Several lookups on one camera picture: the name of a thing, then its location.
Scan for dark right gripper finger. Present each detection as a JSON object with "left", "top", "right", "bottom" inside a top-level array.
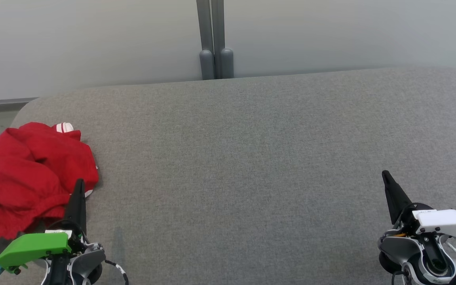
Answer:
[{"left": 382, "top": 170, "right": 413, "bottom": 226}]

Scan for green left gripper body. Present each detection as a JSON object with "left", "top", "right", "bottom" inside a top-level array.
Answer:
[{"left": 0, "top": 220, "right": 88, "bottom": 274}]

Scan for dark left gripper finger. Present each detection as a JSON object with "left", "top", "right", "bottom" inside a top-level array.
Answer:
[{"left": 65, "top": 179, "right": 87, "bottom": 235}]

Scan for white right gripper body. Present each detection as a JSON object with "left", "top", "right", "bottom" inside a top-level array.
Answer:
[{"left": 396, "top": 203, "right": 456, "bottom": 238}]

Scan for red shorts with white waistband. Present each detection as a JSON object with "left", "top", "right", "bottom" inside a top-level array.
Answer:
[{"left": 0, "top": 122, "right": 100, "bottom": 241}]

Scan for red and white striped shirt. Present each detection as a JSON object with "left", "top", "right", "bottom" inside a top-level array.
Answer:
[{"left": 52, "top": 122, "right": 75, "bottom": 134}]

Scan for grey fabric sofa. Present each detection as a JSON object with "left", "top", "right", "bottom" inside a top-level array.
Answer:
[{"left": 0, "top": 66, "right": 456, "bottom": 285}]

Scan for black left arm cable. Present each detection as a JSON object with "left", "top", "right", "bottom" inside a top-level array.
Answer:
[{"left": 104, "top": 259, "right": 129, "bottom": 285}]

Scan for grey vertical post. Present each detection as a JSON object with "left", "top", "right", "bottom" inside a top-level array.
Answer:
[
  {"left": 211, "top": 0, "right": 234, "bottom": 79},
  {"left": 196, "top": 0, "right": 215, "bottom": 80}
]

